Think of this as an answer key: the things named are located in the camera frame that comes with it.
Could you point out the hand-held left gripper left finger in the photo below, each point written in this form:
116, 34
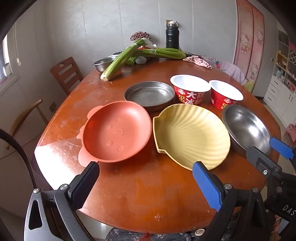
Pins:
84, 183

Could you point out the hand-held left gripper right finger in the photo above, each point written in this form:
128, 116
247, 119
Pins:
208, 185

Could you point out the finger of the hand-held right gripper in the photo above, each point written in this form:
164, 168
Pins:
281, 147
259, 158

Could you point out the large steel bowl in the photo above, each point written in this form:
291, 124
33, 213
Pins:
245, 129

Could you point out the yellow shell-shaped plate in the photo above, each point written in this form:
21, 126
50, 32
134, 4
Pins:
192, 136

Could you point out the orange plastic plate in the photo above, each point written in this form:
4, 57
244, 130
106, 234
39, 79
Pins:
115, 132

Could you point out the red printed paper bowl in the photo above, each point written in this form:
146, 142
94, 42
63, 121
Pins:
189, 96
219, 98

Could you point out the round steel pan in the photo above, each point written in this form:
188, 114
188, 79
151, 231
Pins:
148, 95

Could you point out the pink stool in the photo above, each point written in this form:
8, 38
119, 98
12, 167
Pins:
291, 129

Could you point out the white storage cabinet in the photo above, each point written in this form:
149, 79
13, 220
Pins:
275, 92

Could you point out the dark floral clothing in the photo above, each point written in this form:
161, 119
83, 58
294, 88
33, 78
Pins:
129, 235

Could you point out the pink printed garment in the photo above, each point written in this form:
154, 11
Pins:
231, 71

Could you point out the curved wooden armchair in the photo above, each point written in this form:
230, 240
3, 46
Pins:
25, 111

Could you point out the pink cartoon cat curtain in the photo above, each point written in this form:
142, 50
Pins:
249, 41

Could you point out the pink crumpled cloth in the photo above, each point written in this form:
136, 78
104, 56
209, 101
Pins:
198, 61

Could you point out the small steel bowl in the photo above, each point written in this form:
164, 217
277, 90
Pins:
101, 64

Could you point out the wooden slat-back chair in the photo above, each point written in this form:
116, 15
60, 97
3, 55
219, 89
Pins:
71, 62

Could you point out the pale green celery bunch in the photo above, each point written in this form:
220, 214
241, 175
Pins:
118, 62

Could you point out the grey foam fruit net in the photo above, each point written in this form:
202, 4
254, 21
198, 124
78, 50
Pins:
141, 60

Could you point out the dark green celery bunch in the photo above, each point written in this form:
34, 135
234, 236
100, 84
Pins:
161, 53

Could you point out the black thermos bottle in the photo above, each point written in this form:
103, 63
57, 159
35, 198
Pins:
172, 39

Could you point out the window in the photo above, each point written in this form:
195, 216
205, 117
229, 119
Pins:
3, 58

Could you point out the white plastic bag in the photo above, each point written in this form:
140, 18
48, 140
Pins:
151, 42

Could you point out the dried flower bunch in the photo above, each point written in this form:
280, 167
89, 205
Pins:
138, 36

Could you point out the low wall socket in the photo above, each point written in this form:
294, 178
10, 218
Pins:
52, 106

